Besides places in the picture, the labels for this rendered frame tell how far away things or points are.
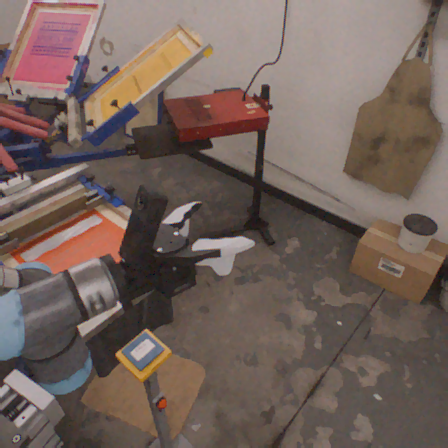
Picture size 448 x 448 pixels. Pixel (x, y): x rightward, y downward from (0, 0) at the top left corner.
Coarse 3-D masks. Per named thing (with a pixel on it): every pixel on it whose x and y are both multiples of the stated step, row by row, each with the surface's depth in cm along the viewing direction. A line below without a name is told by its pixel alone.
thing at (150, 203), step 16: (144, 192) 48; (160, 192) 48; (144, 208) 48; (160, 208) 48; (128, 224) 51; (144, 224) 48; (128, 240) 51; (144, 240) 49; (128, 256) 50; (144, 256) 50
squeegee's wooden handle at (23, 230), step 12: (60, 204) 163; (72, 204) 165; (84, 204) 170; (36, 216) 156; (48, 216) 159; (60, 216) 163; (12, 228) 150; (24, 228) 153; (36, 228) 157; (12, 240) 151
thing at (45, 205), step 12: (72, 192) 182; (84, 192) 187; (48, 204) 175; (108, 204) 176; (12, 216) 167; (24, 216) 168; (0, 228) 162; (132, 300) 132; (108, 312) 127; (120, 312) 130; (84, 324) 123; (96, 324) 123; (108, 324) 127; (84, 336) 121
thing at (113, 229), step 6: (90, 210) 177; (78, 216) 173; (84, 216) 173; (90, 216) 173; (102, 216) 173; (72, 222) 170; (78, 222) 170; (102, 222) 170; (108, 222) 170; (60, 228) 166; (66, 228) 167; (90, 228) 166; (108, 228) 166; (114, 228) 166; (120, 228) 166; (114, 234) 163; (120, 234) 163; (72, 240) 160
